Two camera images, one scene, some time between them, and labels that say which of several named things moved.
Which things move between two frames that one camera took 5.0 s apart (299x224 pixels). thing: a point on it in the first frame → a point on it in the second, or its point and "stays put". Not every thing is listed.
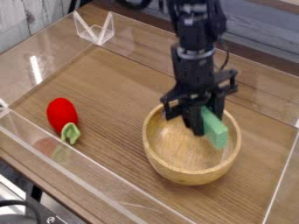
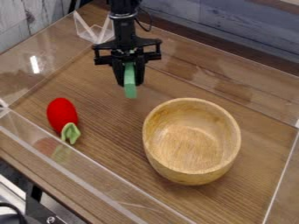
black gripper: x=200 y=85 → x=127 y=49
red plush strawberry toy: x=61 y=117 stays put
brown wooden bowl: x=180 y=157 stays put
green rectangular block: x=216 y=131 → x=129 y=79
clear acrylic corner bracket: x=97 y=34 stays put
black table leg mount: x=32 y=195 stays put
